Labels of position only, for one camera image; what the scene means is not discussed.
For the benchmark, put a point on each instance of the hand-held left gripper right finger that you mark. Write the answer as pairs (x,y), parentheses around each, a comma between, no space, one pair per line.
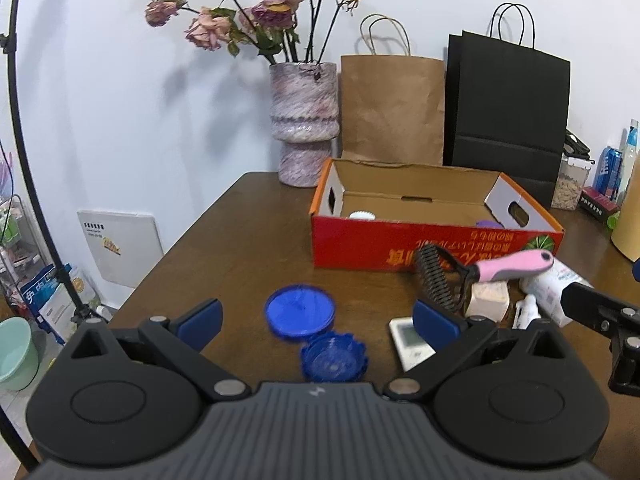
(435,327)

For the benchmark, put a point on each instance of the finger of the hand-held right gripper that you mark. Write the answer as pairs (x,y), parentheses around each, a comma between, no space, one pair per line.
(597,307)

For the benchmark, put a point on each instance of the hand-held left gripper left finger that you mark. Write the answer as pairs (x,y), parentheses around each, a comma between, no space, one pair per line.
(202,322)

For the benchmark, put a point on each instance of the white digital display device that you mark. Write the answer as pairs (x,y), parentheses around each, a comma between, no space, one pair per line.
(406,340)

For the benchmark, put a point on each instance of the cotton swab box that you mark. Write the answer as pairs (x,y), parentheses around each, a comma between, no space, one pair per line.
(547,285)

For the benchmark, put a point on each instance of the blue round lid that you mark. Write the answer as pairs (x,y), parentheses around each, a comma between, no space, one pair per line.
(300,310)

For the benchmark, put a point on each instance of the blue round toothed container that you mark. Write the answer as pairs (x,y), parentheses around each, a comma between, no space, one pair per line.
(332,357)

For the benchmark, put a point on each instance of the red cardboard box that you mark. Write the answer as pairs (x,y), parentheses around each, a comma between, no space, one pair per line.
(360,245)

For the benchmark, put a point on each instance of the cream cube charger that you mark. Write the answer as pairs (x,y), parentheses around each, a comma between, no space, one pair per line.
(487,300)

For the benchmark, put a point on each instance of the small white bottle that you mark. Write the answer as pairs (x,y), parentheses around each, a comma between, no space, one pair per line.
(527,310)

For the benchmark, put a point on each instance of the beige cylinder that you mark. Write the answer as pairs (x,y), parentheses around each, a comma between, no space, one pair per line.
(627,230)

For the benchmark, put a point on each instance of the small green item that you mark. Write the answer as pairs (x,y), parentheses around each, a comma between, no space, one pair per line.
(613,221)

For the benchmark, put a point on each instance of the dark red flat box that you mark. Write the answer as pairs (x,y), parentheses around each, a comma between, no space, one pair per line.
(597,202)

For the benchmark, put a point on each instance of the white board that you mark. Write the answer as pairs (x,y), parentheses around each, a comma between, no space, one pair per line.
(120,245)

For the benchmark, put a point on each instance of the small purple item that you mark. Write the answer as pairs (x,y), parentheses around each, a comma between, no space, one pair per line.
(489,223)

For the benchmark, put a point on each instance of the clear container of seeds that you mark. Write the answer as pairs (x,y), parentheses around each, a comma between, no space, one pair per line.
(570,185)

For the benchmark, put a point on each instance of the white plastic tube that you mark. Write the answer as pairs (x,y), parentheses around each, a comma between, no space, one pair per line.
(362,215)

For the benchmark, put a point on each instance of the blue drink can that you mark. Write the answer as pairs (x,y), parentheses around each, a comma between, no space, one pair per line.
(607,172)

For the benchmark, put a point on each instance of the black light stand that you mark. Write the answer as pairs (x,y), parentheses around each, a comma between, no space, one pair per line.
(62,271)

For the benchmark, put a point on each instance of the blue and white bag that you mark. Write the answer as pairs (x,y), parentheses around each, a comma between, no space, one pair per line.
(45,305)

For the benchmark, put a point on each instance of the pale green bucket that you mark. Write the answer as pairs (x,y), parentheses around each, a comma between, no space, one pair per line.
(17,355)

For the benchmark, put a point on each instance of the brown paper bag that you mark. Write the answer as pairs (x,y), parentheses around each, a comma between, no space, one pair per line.
(390,110)

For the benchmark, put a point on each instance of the black paper bag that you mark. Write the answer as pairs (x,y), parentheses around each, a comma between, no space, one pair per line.
(505,100)

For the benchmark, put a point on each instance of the mottled pink ceramic vase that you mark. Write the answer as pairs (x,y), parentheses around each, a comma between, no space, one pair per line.
(305,110)

